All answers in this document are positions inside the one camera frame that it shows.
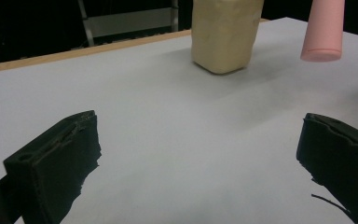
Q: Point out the cream square cup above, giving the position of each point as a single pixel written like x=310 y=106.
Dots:
x=223 y=37

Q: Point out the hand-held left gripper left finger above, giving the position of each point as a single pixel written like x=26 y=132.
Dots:
x=52 y=165

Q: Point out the grey metal stand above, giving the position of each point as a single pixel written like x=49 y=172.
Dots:
x=130 y=21

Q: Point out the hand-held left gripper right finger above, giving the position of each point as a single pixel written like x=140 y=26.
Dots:
x=341 y=155

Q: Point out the pink hairbrush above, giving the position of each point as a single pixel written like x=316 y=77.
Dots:
x=323 y=31

